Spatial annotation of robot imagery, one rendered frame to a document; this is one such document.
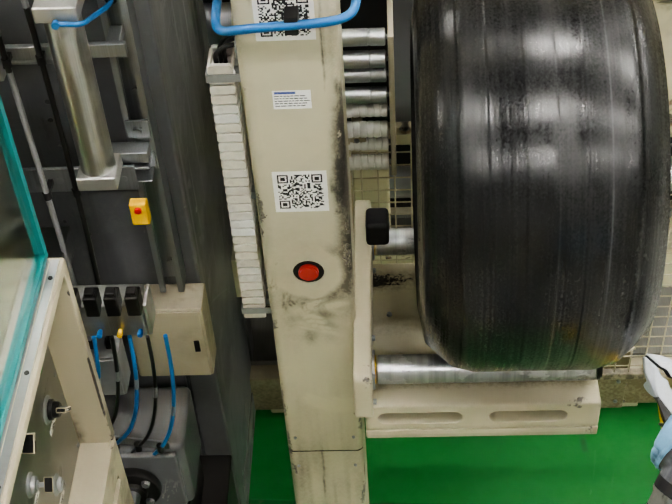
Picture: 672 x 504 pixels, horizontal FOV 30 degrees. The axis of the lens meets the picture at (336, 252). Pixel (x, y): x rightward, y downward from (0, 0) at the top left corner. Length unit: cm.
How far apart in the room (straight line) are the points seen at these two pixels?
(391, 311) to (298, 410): 23
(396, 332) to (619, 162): 69
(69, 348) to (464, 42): 67
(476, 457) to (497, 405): 101
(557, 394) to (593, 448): 104
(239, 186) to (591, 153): 51
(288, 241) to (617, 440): 138
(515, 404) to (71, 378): 66
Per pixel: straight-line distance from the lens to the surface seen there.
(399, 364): 190
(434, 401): 193
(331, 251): 182
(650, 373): 177
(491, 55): 156
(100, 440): 190
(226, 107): 167
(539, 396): 195
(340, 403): 208
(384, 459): 293
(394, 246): 210
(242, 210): 178
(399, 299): 215
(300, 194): 174
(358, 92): 213
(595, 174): 154
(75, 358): 176
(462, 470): 292
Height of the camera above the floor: 238
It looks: 45 degrees down
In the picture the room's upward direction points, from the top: 4 degrees counter-clockwise
